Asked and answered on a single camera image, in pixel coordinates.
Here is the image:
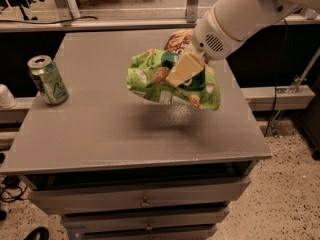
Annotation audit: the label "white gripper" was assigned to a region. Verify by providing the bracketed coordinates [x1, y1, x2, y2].
[166, 9, 243, 87]

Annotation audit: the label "green rice chip bag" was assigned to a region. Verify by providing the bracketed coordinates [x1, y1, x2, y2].
[127, 49, 221, 110]

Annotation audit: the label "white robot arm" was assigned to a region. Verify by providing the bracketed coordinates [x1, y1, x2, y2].
[166, 0, 320, 87]

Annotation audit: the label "yellow brown sea salt chip bag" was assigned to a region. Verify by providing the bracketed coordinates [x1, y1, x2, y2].
[164, 29, 193, 54]

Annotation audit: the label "green soda can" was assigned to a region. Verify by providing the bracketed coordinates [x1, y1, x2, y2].
[27, 55, 69, 105]

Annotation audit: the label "grey drawer cabinet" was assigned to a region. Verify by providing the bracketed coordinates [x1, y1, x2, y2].
[1, 30, 270, 240]

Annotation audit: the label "top drawer knob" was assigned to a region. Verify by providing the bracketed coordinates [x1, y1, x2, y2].
[140, 199, 150, 208]

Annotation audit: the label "drawer knob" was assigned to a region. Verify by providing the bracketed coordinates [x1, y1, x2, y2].
[145, 224, 154, 231]
[140, 199, 150, 208]

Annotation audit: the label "white cup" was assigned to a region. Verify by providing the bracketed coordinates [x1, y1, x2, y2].
[0, 84, 17, 109]

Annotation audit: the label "black object on floor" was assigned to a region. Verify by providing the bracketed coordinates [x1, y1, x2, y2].
[24, 227, 49, 240]

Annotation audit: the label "metal frame post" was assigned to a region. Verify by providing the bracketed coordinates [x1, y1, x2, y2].
[186, 0, 199, 23]

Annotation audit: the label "black cable on shelf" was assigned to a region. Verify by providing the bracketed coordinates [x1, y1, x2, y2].
[0, 15, 99, 25]

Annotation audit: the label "black cables on floor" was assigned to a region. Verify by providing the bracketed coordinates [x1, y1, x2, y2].
[0, 175, 28, 204]

